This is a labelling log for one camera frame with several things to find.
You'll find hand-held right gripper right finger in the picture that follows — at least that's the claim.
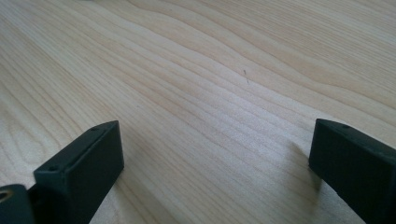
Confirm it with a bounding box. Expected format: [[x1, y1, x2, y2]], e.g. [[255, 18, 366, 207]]
[[308, 118, 396, 224]]

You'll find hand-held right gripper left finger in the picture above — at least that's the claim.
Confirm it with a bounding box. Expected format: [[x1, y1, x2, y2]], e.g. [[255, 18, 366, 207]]
[[27, 119, 125, 224]]

